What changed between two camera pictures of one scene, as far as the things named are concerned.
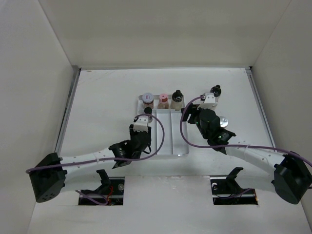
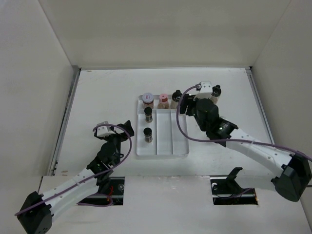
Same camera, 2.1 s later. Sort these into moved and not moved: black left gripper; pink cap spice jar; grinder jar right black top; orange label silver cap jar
Moved: black left gripper
Not moved: orange label silver cap jar; pink cap spice jar; grinder jar right black top
